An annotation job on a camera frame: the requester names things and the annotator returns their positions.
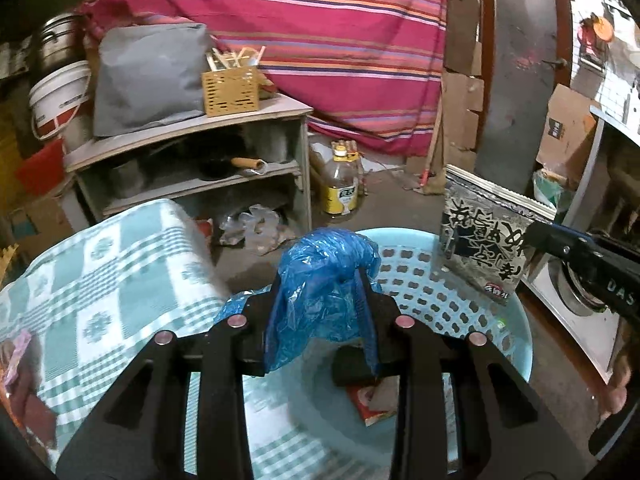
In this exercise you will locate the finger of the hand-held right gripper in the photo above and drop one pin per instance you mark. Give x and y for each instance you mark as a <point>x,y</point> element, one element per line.
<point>555,240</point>

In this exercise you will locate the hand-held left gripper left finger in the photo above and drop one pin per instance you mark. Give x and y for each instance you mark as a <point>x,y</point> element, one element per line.
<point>255,330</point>

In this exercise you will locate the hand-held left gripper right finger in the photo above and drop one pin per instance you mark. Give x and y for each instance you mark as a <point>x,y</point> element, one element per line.
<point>385,320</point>

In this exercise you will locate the light blue plastic basket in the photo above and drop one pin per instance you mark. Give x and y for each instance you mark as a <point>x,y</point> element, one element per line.
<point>430,280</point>

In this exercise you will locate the silver black printed packet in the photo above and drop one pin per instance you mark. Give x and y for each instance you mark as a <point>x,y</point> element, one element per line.
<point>480,240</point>

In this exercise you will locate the blue plastic bag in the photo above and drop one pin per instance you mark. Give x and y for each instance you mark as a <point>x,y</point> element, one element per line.
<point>315,280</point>

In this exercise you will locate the red snack packet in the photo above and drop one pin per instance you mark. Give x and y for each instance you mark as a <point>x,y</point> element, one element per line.
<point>370,405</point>

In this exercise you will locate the pink wrapper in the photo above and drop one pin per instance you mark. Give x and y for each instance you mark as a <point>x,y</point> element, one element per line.
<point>20,350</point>

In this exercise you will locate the person's right hand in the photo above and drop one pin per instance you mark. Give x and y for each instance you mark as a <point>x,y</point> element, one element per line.
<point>617,395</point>

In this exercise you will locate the green plastic bag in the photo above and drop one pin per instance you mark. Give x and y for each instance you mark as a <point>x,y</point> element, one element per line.
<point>550,190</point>

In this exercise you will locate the white washing machine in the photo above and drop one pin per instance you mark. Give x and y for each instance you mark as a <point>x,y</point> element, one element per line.
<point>575,340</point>

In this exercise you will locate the clear plastic bag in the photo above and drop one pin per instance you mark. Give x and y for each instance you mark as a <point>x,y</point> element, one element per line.
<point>252,227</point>

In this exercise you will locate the brown cardboard box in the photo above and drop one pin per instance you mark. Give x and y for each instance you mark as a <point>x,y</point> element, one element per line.
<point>565,130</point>

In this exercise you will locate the straw broom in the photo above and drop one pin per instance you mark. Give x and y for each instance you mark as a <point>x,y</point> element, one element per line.
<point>430,180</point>

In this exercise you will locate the clear oil bottle yellow label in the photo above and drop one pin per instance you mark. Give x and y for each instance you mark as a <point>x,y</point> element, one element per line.
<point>341,185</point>

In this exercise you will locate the green checked tablecloth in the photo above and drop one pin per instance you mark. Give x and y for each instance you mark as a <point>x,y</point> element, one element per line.
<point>125,270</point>

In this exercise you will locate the grey metal door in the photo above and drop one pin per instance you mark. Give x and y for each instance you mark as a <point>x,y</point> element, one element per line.
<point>520,85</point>

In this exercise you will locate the grey wooden cabinet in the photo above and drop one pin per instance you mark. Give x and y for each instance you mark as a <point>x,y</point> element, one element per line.
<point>250,110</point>

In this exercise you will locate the cardboard box with blue label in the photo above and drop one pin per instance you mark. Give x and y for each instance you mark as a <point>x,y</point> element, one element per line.
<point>45,220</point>

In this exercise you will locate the yellow chopstick holder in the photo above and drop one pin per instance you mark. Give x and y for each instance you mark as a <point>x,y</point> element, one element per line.
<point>230,92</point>

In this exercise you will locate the yellow egg tray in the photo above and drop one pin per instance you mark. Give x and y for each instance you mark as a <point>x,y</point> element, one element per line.
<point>7,262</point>

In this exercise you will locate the red plastic basin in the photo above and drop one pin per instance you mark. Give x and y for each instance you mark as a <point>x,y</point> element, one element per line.
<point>40,167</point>

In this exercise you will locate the grey cushion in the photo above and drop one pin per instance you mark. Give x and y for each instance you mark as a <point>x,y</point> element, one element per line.
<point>150,80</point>

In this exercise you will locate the bundle of chopsticks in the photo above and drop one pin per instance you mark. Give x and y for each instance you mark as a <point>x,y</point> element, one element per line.
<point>235,57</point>

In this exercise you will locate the red striped cloth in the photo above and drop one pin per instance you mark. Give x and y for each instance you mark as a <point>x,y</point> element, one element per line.
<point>300,35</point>

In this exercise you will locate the white plastic bucket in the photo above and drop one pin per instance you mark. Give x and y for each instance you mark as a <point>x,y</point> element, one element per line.
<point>60,100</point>

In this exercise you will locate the large yellow oil jug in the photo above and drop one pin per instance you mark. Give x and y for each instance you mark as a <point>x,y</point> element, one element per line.
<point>10,150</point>

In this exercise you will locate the steel pot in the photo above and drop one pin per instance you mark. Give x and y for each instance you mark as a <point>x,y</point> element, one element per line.
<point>57,45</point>

